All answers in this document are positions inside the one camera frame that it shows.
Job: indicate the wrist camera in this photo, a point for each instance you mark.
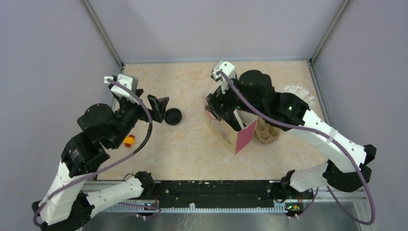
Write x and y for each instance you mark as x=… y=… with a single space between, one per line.
x=223 y=71
x=122 y=85

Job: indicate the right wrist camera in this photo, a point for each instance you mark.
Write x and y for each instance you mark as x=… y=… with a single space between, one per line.
x=223 y=71

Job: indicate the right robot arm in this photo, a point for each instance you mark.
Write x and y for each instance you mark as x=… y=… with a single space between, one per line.
x=347 y=165

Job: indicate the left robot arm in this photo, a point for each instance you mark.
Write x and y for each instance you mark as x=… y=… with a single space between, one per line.
x=65 y=207

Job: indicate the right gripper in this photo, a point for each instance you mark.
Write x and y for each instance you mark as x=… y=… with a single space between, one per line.
x=215 y=100

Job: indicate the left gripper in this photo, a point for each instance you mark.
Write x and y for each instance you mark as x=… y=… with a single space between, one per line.
x=159 y=105

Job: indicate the brown pulp cup carrier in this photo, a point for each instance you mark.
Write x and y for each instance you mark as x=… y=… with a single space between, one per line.
x=266 y=133

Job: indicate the pink paper bag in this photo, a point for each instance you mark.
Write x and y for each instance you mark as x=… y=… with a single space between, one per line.
x=235 y=128

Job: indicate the yellow red toy car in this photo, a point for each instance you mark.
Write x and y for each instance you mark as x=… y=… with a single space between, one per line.
x=129 y=141

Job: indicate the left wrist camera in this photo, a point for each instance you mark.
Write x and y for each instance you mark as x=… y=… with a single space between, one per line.
x=122 y=85

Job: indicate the white cup of straws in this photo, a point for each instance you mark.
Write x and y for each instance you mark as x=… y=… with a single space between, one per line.
x=302 y=93

